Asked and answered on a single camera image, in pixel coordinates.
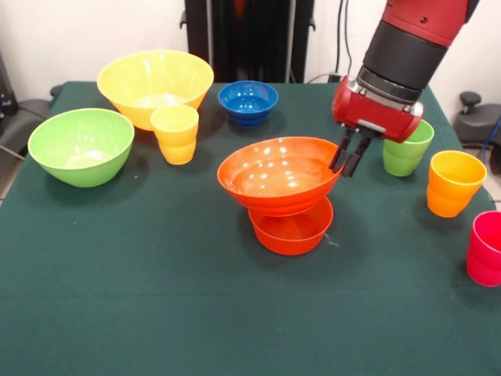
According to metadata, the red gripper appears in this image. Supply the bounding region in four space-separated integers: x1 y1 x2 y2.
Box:
328 75 424 178

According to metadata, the large shallow orange bowl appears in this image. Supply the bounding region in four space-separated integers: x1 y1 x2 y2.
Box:
216 136 346 218

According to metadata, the small orange bowl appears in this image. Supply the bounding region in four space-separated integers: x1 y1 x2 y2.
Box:
247 197 335 257

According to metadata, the green cup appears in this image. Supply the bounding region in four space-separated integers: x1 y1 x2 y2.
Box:
382 119 435 178

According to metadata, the orange cup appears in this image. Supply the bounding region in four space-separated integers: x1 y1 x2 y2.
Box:
426 150 488 219

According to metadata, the dark blue bowl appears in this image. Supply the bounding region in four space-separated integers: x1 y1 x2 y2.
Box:
217 80 279 129

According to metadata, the grey base foot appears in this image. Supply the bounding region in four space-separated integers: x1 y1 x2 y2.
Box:
452 91 501 149
0 85 64 158

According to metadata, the pink cup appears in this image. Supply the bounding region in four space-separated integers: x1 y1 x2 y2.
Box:
465 210 501 288

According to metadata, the yellow cup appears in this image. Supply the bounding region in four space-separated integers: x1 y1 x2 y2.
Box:
150 104 200 165

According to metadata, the dark green tablecloth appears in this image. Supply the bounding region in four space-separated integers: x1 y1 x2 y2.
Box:
0 81 501 376

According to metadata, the large yellow bowl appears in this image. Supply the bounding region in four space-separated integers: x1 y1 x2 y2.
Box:
96 49 215 132

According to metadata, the green bowl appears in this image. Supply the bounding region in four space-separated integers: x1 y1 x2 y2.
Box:
27 107 135 189

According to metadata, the blue cable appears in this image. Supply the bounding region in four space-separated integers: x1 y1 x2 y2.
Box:
481 117 501 161

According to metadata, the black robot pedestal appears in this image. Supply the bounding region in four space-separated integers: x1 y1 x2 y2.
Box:
183 0 318 84

